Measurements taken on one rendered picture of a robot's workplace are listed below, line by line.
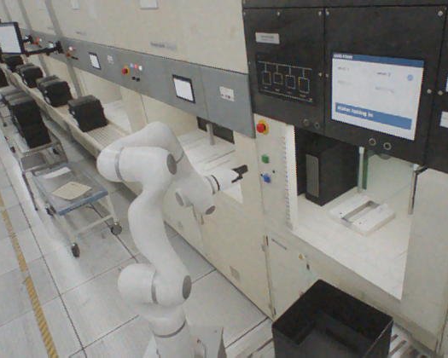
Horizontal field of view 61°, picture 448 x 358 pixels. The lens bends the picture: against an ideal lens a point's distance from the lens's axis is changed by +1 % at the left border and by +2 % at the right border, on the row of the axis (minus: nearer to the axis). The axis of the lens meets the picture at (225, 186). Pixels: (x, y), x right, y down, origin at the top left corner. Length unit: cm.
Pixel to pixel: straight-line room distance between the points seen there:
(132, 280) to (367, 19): 99
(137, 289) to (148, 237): 18
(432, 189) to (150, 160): 74
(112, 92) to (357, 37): 345
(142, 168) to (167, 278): 33
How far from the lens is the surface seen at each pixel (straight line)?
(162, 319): 128
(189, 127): 304
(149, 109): 285
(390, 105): 115
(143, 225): 109
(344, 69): 122
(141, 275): 119
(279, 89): 144
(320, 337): 148
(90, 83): 426
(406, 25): 109
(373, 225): 175
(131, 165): 103
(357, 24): 117
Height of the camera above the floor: 195
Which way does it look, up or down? 30 degrees down
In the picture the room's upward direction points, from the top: 9 degrees counter-clockwise
